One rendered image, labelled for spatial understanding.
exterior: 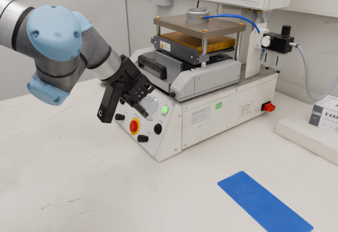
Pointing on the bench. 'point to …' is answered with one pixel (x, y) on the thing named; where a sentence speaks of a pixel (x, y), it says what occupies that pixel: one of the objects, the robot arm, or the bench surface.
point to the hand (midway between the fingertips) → (148, 119)
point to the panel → (143, 125)
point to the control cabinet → (246, 8)
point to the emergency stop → (133, 126)
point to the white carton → (326, 113)
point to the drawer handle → (153, 66)
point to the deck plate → (224, 87)
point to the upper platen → (225, 47)
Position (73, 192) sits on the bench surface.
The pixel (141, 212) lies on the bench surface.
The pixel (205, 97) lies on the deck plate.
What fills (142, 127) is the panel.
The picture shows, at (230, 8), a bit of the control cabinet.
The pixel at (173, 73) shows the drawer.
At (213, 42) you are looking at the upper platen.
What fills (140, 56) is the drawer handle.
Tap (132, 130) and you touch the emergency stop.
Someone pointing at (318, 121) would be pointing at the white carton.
